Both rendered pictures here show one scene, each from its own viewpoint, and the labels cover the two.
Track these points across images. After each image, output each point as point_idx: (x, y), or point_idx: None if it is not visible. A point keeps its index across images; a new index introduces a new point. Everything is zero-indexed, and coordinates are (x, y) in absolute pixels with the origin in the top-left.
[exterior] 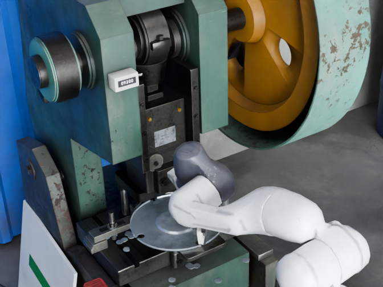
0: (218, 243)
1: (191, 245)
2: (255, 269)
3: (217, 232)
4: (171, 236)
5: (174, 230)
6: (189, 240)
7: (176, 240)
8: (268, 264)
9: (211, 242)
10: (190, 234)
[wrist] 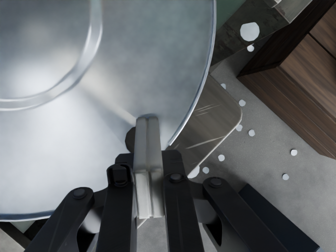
0: (216, 128)
1: (114, 163)
2: (249, 6)
3: (199, 62)
4: (13, 122)
5: (14, 96)
6: (96, 133)
7: (44, 147)
8: (295, 17)
9: (186, 130)
10: (91, 95)
